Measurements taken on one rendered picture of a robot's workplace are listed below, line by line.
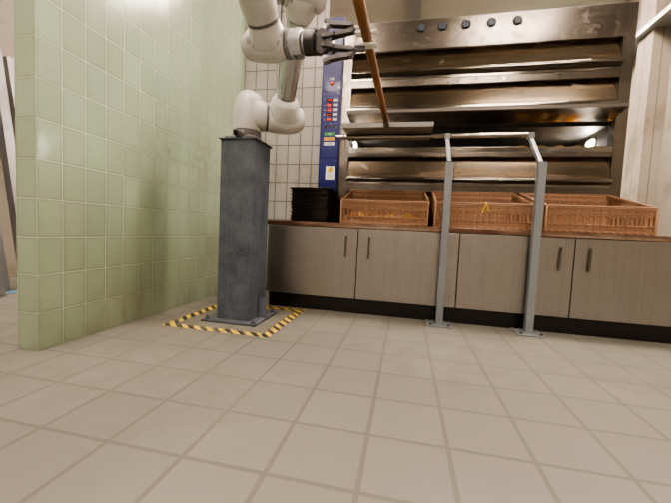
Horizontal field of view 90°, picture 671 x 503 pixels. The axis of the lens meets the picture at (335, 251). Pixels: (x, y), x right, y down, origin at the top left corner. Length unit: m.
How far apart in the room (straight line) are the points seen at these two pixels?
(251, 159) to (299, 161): 0.97
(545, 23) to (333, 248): 2.12
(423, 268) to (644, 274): 1.13
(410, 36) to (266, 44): 1.87
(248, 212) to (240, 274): 0.34
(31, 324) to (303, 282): 1.31
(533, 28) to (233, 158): 2.24
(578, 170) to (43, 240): 3.02
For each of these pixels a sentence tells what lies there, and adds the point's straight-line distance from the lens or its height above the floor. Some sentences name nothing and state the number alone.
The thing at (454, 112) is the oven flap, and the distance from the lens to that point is 2.64.
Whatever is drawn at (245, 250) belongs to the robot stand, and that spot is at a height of 0.40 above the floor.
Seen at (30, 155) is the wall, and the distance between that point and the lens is 1.76.
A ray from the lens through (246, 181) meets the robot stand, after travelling 1.89.
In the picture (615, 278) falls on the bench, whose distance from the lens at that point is 2.36.
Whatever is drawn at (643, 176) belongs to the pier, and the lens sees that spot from 5.95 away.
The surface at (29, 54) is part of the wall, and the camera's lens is 1.84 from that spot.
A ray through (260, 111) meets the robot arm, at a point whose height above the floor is 1.16.
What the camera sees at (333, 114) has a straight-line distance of 2.81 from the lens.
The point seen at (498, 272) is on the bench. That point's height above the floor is 0.33.
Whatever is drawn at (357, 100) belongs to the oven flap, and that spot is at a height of 1.54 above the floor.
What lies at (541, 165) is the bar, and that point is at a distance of 2.17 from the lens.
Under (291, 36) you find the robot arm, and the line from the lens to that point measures 1.26.
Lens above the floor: 0.53
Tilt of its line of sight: 4 degrees down
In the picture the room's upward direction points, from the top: 3 degrees clockwise
